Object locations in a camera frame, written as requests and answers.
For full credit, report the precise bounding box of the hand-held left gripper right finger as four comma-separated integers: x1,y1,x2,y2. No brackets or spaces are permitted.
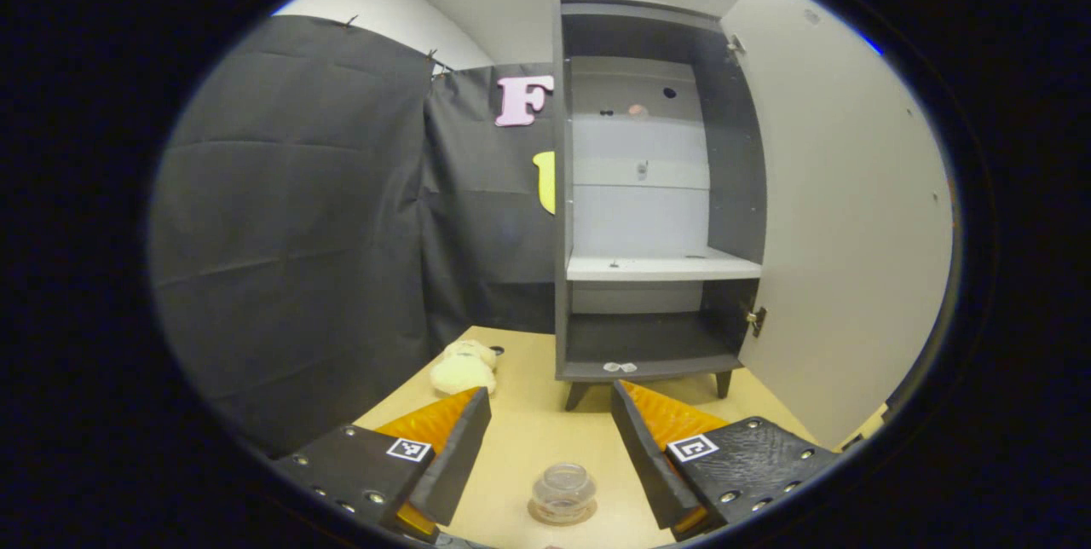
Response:
611,380,840,543

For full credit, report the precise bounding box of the light grey cabinet door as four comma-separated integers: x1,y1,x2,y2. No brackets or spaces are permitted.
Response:
720,0,954,448

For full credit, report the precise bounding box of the black backdrop cloth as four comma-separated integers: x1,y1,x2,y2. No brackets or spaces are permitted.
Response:
147,14,559,458

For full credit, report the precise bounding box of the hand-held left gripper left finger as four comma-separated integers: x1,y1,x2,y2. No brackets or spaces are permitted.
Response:
273,387,493,543

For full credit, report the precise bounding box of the clear plastic bottle red label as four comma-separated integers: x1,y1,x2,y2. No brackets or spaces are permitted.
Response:
531,462,597,516

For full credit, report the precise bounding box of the cream plush toy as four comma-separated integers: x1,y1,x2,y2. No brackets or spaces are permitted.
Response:
429,339,499,396

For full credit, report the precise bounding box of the white cabinet shelf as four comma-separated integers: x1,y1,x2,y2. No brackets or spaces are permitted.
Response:
567,246,762,281

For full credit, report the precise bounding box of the dark grey cabinet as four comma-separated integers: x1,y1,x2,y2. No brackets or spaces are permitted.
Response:
552,0,768,412

